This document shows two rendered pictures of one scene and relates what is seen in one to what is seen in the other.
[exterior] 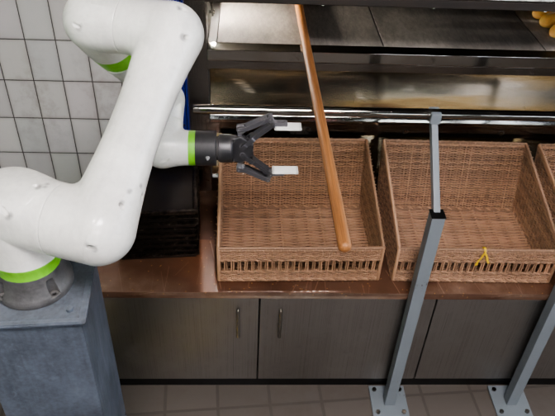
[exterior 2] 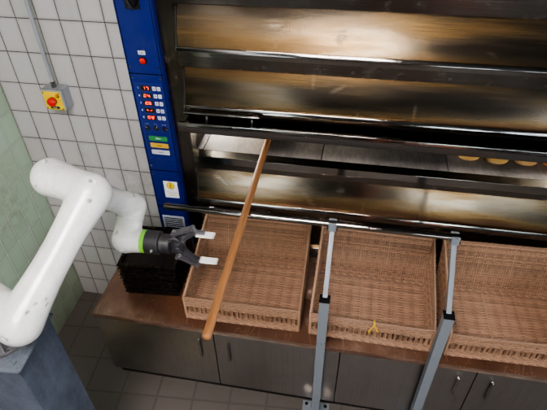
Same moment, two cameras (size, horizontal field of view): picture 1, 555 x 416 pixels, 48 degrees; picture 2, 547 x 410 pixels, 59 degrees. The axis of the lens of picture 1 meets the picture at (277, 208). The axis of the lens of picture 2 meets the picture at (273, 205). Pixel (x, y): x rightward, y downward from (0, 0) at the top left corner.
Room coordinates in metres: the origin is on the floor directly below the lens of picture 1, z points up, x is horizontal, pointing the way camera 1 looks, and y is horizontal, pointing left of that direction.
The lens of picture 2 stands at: (0.18, -0.58, 2.48)
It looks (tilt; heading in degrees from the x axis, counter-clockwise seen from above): 40 degrees down; 14
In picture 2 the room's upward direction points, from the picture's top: 1 degrees counter-clockwise
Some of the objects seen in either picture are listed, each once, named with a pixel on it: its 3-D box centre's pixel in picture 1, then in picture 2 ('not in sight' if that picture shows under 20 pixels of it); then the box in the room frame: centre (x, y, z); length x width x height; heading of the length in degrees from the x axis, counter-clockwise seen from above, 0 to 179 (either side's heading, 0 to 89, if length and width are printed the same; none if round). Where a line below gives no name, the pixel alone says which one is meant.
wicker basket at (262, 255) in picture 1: (296, 205); (250, 268); (1.73, -0.07, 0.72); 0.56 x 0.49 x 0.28; 95
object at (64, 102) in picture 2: not in sight; (57, 97); (1.90, 0.86, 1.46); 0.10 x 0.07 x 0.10; 94
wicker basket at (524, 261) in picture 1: (462, 208); (373, 284); (1.77, -0.66, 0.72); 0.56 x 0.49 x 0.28; 93
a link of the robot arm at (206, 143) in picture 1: (207, 147); (155, 242); (1.37, 0.19, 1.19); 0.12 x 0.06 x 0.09; 5
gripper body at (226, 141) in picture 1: (235, 148); (172, 244); (1.37, 0.12, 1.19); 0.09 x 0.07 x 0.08; 95
